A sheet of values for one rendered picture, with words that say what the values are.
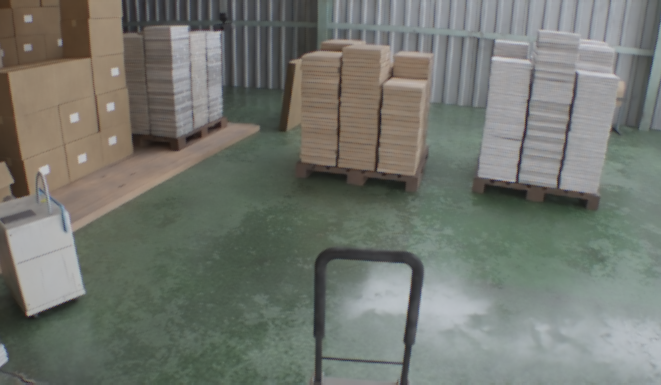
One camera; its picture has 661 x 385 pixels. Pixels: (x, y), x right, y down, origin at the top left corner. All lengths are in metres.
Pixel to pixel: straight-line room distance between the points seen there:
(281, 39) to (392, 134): 5.26
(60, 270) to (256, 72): 7.16
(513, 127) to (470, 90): 4.25
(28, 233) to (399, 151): 2.88
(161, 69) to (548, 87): 3.60
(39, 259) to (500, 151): 3.48
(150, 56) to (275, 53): 4.35
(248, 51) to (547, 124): 6.41
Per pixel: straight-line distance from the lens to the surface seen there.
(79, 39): 4.76
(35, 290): 2.71
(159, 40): 5.08
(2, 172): 4.14
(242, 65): 9.49
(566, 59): 4.20
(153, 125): 5.29
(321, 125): 4.25
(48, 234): 2.62
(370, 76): 4.09
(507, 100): 4.22
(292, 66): 5.86
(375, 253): 1.54
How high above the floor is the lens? 1.48
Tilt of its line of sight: 21 degrees down
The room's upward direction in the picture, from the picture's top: 2 degrees clockwise
